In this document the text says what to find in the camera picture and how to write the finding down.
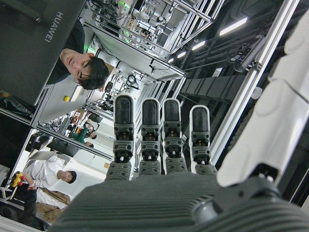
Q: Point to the aluminium frame beam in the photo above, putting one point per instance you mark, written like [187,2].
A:
[253,72]

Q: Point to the black Huawei monitor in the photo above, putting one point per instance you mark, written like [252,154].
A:
[29,48]

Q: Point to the person in green jacket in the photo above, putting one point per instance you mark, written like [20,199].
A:
[79,135]

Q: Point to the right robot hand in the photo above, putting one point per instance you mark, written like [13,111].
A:
[149,205]

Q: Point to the black mounted camera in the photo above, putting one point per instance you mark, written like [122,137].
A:
[241,60]

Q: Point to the long ceiling light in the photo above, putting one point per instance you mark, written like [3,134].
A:
[181,54]
[233,26]
[198,45]
[171,60]

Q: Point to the person in white shirt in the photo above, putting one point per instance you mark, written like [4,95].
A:
[46,171]

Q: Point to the person in black shirt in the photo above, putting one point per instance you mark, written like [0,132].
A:
[79,65]

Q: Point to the yellow red handheld controller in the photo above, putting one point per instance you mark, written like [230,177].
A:
[17,179]

